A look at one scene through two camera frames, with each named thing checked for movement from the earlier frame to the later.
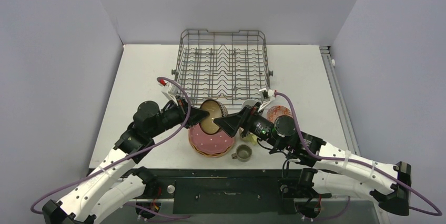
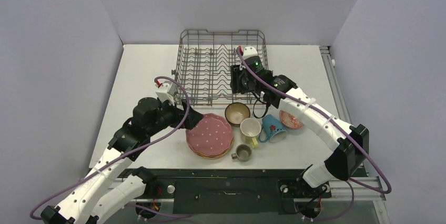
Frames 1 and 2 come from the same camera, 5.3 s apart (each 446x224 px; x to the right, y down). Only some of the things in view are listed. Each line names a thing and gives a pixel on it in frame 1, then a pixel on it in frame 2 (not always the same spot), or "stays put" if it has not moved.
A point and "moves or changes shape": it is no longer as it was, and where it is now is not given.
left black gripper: [196, 115] stays put
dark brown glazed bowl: [216, 110] moves or changes shape
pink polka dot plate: [207, 143] stays put
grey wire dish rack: [228, 66] stays put
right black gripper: [245, 120] → [239, 80]
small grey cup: [243, 153] stays put
